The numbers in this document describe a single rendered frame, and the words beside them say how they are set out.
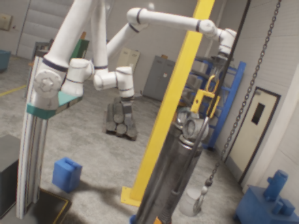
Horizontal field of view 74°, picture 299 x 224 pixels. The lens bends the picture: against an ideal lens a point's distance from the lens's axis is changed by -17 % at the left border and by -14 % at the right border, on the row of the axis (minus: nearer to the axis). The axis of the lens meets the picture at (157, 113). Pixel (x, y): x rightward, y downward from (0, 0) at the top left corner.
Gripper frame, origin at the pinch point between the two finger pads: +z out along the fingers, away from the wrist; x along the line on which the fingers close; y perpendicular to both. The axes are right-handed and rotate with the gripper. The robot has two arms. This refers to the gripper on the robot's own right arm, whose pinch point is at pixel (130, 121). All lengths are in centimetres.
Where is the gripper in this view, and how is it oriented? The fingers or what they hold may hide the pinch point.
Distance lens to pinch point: 142.7
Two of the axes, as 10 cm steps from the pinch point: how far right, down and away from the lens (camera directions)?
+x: 0.9, 3.9, -9.2
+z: 0.7, 9.2, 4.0
